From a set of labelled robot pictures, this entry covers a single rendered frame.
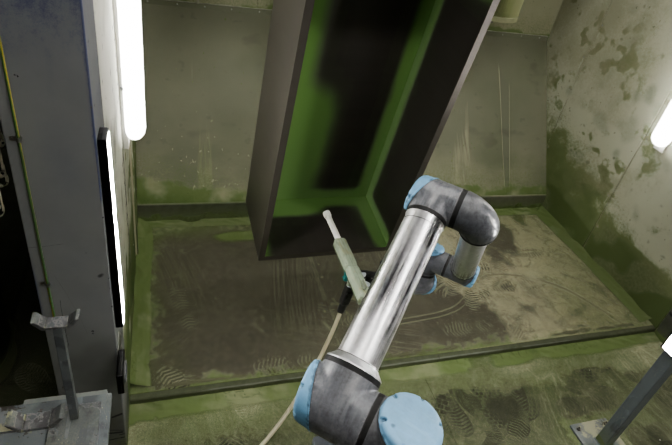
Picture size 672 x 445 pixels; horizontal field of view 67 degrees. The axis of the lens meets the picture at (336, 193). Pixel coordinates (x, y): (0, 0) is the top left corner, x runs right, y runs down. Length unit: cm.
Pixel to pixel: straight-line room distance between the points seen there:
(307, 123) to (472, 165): 166
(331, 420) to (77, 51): 95
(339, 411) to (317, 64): 126
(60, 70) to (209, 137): 183
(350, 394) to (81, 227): 77
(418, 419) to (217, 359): 128
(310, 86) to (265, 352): 117
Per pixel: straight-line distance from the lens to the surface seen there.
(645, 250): 338
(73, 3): 116
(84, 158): 130
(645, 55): 342
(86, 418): 133
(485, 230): 146
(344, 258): 192
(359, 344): 128
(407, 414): 124
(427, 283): 204
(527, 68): 387
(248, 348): 239
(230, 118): 299
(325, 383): 125
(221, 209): 299
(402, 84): 218
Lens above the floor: 190
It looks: 33 degrees down
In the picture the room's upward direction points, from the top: 11 degrees clockwise
